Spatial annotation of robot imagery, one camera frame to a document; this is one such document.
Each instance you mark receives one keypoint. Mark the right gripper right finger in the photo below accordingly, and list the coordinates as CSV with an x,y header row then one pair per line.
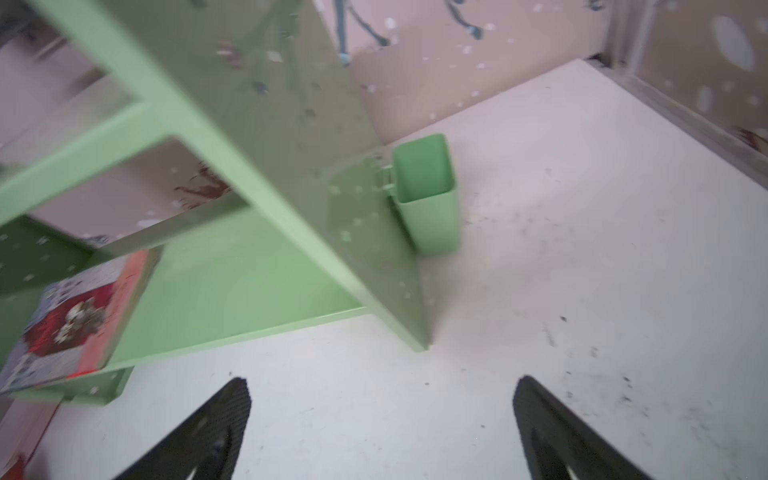
x,y
558,444

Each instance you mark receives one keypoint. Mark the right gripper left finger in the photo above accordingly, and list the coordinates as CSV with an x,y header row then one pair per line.
x,y
204,446

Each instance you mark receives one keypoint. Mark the pink red illustrated book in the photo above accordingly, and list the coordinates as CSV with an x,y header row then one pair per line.
x,y
78,322

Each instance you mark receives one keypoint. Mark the pink rectangular case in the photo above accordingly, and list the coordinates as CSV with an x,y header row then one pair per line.
x,y
22,428

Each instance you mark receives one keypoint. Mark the red snack bag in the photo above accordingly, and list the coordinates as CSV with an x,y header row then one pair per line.
x,y
14,468

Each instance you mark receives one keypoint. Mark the green side cup holder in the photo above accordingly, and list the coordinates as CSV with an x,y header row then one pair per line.
x,y
422,184

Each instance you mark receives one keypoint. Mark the green wooden two-tier shelf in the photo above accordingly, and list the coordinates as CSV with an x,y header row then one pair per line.
x,y
227,133

